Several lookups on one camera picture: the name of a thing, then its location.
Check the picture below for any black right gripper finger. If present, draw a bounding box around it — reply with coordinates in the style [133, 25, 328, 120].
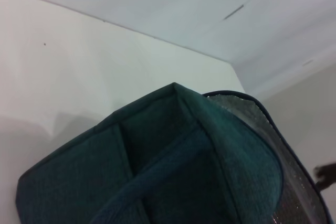
[313, 163, 336, 191]

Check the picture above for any dark teal insulated lunch bag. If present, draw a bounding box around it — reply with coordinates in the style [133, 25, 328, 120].
[16, 82, 329, 224]

